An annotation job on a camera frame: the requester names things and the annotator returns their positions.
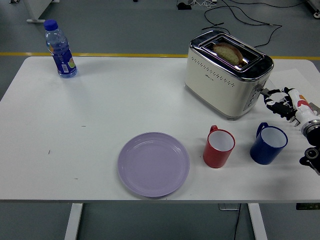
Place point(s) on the grey under-table bracket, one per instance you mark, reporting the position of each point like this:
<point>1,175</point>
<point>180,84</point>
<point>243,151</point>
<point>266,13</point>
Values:
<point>228,207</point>

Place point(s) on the purple plate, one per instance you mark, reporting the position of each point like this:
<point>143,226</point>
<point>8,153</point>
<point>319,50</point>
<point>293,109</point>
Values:
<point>153,165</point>

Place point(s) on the blue-capped water bottle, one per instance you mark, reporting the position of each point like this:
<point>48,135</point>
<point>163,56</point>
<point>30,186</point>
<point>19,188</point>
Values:
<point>62,60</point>

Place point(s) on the white table leg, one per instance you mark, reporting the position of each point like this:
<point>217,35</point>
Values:
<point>73,222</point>
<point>257,222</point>

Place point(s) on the yellow floor tape line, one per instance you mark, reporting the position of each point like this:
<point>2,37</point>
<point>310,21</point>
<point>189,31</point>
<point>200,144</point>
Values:
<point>125,54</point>

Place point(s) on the blue mug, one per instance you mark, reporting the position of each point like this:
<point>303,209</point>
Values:
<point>263,151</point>

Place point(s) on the cream and chrome toaster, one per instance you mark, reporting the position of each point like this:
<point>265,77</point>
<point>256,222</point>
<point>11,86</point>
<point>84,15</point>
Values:
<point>215,85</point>

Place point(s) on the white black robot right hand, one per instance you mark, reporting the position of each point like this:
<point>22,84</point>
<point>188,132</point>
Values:
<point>298,102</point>

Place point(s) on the white paper sheet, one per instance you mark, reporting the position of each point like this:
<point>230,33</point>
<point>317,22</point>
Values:
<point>287,80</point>

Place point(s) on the white desk frame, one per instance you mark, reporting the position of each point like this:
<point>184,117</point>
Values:
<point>33,12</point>

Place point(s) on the red mug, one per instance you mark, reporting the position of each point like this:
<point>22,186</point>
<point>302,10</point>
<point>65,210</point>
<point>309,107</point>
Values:
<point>215,156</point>

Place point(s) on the bread slice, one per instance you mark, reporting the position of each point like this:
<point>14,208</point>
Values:
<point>228,53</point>

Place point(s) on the black table control panel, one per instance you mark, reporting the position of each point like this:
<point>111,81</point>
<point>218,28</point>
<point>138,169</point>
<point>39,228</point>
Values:
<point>307,206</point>

